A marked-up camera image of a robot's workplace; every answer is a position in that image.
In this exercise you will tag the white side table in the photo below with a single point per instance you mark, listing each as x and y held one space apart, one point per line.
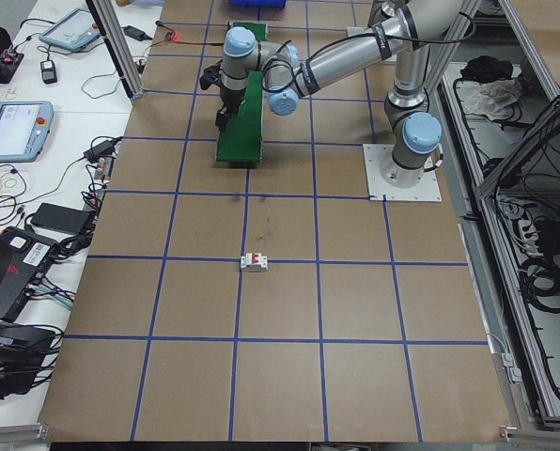
73 113

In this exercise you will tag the small blue plastic bin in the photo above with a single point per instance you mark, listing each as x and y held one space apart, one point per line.
256 3

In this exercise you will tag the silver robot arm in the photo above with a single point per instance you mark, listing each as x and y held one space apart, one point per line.
382 10
346 56

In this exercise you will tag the white red circuit breaker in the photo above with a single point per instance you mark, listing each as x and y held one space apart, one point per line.
254 263

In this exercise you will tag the controller board with red LED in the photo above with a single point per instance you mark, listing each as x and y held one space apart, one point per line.
174 35

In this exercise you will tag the grey metal bracket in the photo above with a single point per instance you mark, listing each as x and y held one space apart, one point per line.
508 364

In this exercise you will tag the small black module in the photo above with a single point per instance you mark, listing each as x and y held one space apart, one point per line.
141 61

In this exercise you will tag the yellow brown object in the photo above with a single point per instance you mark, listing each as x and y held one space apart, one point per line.
125 2

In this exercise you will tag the black crumpled cloth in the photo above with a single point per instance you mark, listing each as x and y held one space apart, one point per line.
489 68

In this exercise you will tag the aluminium profile post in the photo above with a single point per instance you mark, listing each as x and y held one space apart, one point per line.
120 51

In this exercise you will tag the black power supply box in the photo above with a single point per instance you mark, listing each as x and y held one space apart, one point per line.
550 232

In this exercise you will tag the slim black power adapter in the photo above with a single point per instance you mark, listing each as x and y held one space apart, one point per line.
134 32

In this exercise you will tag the light blue teach pendant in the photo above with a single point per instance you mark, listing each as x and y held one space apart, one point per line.
71 30
14 131

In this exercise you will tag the black docking device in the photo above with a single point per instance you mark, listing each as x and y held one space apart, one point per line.
12 350

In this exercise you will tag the large black power brick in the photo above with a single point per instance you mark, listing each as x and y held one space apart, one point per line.
59 217

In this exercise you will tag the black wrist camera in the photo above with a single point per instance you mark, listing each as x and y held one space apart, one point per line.
208 77

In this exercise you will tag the white power strip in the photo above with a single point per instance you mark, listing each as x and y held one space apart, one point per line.
524 225

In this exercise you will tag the small red black board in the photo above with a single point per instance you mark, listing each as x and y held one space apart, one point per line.
11 57

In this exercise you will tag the black handheld device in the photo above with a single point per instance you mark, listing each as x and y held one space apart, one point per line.
49 70

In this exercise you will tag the white crumpled cloth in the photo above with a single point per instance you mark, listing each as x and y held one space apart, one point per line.
493 98

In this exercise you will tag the small black power adapter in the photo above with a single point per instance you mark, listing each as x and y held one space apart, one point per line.
100 148

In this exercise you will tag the black computer with red logo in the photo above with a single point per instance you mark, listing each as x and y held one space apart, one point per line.
7 277

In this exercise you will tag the green belt conveyor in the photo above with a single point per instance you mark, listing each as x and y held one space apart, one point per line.
242 145

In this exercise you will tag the small relay board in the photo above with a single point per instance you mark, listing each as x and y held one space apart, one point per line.
92 197
103 170

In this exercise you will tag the aluminium extrusion rail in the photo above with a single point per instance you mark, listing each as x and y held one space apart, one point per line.
543 434
7 432

